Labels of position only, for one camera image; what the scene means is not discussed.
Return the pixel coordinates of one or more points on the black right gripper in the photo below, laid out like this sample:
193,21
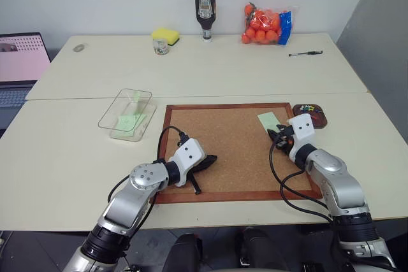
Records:
285,139

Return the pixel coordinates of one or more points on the wood framed cork board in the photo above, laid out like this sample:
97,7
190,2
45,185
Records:
236,157

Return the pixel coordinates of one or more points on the brown wooden tray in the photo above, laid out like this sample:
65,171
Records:
319,120

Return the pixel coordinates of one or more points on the black pen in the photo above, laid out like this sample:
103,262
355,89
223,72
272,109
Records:
306,53

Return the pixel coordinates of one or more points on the small clear pushpin jar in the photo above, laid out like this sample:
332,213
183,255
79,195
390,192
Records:
160,47

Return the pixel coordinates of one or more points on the bag of orange fruits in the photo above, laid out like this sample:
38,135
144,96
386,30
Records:
263,26

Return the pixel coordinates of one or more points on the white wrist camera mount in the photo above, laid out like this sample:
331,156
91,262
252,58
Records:
303,128
188,154

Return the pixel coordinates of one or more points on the red pushpin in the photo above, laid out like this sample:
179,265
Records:
317,116

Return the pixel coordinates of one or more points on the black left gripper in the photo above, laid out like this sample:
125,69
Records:
198,167

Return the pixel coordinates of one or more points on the small grey round object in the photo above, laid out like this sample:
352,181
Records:
79,48

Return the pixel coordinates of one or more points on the open laptop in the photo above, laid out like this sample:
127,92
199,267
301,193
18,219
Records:
19,61

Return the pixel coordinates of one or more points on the yellow sponge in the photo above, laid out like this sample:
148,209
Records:
165,34

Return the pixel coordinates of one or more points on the dark sauce squeeze bottle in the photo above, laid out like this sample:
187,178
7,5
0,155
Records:
206,7

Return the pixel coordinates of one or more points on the dark rounded shape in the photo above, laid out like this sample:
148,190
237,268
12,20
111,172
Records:
185,253
258,249

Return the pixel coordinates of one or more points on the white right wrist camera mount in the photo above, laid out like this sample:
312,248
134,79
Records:
303,128

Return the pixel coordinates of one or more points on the clear plastic box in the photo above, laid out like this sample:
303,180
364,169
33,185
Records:
127,116

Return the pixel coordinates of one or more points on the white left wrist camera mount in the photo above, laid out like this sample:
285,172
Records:
188,154

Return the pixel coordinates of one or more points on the pale green sticky note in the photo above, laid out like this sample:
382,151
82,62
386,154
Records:
129,122
268,120

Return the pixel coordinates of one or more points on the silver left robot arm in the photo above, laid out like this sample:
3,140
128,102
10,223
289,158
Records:
137,195

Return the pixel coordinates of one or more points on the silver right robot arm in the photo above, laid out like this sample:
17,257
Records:
341,186

